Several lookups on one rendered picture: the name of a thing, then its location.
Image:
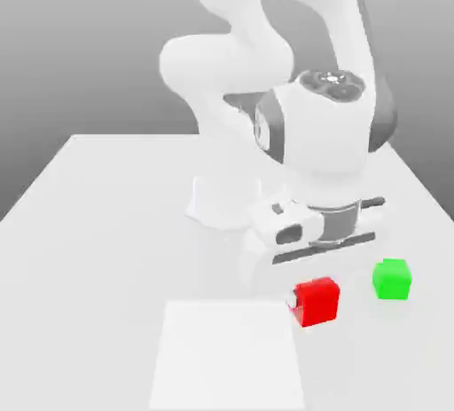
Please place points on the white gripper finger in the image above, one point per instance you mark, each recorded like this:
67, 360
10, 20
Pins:
291, 300

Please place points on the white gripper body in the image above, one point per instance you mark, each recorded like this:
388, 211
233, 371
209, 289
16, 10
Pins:
283, 270

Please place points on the small red cube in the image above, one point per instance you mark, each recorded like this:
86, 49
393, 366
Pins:
319, 301

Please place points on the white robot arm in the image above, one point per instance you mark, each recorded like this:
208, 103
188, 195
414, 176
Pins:
319, 134

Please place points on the small green cube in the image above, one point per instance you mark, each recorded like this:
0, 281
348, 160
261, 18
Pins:
392, 279

